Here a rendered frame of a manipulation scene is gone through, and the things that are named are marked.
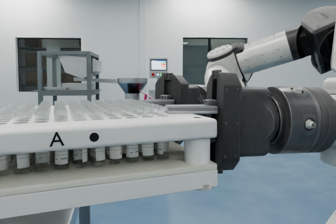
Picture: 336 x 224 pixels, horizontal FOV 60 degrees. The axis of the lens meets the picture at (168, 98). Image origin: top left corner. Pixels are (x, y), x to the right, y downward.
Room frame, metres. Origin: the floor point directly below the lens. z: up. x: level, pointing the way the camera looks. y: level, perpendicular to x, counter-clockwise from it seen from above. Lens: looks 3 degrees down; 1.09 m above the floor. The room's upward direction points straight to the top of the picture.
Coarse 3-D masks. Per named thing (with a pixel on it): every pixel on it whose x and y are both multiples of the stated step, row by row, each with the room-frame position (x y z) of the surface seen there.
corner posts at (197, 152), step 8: (184, 144) 0.30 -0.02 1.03; (192, 144) 0.29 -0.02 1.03; (200, 144) 0.29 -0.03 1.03; (208, 144) 0.29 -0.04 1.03; (184, 152) 0.30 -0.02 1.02; (192, 152) 0.29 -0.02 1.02; (200, 152) 0.29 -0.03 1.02; (208, 152) 0.29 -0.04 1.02; (184, 160) 0.30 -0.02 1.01; (192, 160) 0.29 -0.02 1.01; (200, 160) 0.29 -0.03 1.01; (208, 160) 0.29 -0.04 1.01
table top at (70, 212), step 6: (60, 210) 0.50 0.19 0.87; (66, 210) 0.50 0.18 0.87; (72, 210) 0.50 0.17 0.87; (18, 216) 0.47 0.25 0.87; (24, 216) 0.47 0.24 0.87; (30, 216) 0.47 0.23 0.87; (36, 216) 0.47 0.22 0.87; (42, 216) 0.47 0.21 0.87; (48, 216) 0.47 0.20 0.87; (54, 216) 0.47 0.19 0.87; (60, 216) 0.47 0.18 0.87; (66, 216) 0.47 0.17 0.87; (72, 216) 0.48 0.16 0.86; (0, 222) 0.45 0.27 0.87; (6, 222) 0.45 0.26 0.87; (12, 222) 0.45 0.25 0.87; (18, 222) 0.45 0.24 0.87; (24, 222) 0.45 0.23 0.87; (30, 222) 0.45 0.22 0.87; (36, 222) 0.45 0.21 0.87; (42, 222) 0.45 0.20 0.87; (48, 222) 0.45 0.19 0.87; (54, 222) 0.45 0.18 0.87; (60, 222) 0.45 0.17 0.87; (66, 222) 0.45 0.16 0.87; (72, 222) 0.48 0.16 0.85
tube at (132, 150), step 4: (128, 108) 0.30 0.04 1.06; (132, 108) 0.30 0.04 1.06; (136, 108) 0.30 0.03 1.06; (128, 112) 0.30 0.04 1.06; (132, 112) 0.30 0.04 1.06; (136, 112) 0.30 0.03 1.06; (128, 116) 0.30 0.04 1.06; (132, 116) 0.30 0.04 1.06; (136, 116) 0.30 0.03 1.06; (132, 144) 0.30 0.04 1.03; (136, 144) 0.30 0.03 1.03; (128, 148) 0.30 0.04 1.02; (132, 148) 0.30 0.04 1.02; (136, 148) 0.30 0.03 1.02; (128, 152) 0.30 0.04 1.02; (132, 152) 0.30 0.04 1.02; (136, 152) 0.30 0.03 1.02; (128, 156) 0.30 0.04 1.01; (132, 156) 0.30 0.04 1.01; (136, 156) 0.30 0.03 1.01; (128, 160) 0.30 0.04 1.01; (132, 160) 0.30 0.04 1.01; (136, 160) 0.30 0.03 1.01
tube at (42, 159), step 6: (36, 114) 0.27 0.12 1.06; (42, 114) 0.27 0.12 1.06; (36, 120) 0.27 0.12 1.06; (42, 120) 0.27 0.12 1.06; (48, 120) 0.28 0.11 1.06; (36, 156) 0.27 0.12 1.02; (42, 156) 0.27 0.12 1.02; (48, 156) 0.27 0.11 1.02; (36, 162) 0.27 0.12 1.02; (42, 162) 0.27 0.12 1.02; (48, 162) 0.27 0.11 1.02; (36, 168) 0.27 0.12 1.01; (42, 168) 0.27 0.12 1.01; (48, 168) 0.27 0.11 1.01
